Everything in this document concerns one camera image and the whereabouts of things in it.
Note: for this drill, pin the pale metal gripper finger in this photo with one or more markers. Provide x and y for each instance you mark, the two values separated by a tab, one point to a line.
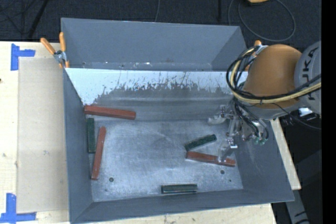
225	150
215	120

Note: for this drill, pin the red-brown flat block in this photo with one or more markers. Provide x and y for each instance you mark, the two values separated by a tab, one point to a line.
202	157
109	112
98	153

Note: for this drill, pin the dark green flat block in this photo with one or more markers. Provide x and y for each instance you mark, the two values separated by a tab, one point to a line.
200	142
179	188
91	136

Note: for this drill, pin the grey metal bin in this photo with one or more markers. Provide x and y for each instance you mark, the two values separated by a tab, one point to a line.
147	149

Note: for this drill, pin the pale wood flat board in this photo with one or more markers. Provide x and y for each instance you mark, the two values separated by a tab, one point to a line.
39	126

